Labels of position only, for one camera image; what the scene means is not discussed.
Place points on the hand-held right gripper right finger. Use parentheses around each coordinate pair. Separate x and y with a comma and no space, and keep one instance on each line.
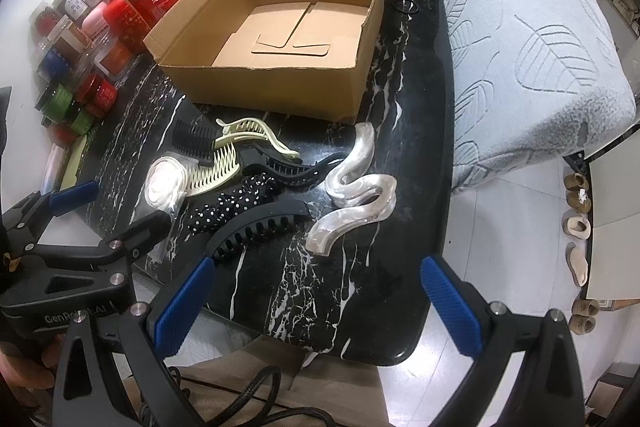
(450,307)

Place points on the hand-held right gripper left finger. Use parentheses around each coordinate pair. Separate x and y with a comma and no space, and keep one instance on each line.
(182,302)

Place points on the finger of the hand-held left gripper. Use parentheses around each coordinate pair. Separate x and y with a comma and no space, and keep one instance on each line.
(75,198)
(142,233)

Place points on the white scrunchie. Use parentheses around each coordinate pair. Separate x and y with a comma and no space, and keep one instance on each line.
(162,184)

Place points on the cream comb hair clip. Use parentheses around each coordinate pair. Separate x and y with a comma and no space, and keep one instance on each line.
(212,174)

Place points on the black polka dot hair clip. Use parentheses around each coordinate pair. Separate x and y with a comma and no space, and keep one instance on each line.
(235,202)

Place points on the black comb hair clip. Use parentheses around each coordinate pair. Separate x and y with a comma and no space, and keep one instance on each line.
(192,139)

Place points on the black banana hair clip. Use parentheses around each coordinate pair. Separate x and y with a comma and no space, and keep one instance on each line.
(260,224)

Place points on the black wavy toothed hair clip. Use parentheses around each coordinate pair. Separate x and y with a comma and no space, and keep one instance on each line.
(285,169)

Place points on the cream claw hair clip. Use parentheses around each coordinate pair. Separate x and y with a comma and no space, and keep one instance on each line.
(265,132)

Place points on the brown cardboard box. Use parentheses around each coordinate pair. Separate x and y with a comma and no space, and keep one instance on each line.
(280,92)

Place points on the person's left hand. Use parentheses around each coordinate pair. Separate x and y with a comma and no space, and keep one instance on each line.
(22,372)

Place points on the pale flat box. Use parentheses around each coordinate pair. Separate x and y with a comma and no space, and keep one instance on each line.
(70,162)

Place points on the cluster of food jars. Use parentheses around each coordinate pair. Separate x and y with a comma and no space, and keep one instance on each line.
(60,102)

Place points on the row of wooden ornaments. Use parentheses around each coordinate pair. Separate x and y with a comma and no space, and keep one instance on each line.
(580,227)

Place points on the pink bottle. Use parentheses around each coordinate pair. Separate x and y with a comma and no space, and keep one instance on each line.
(97,24)

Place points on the red canister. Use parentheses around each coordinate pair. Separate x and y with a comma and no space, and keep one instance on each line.
(125,19)

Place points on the grey leaf-pattern chair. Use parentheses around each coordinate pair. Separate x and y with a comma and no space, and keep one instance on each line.
(530,57)

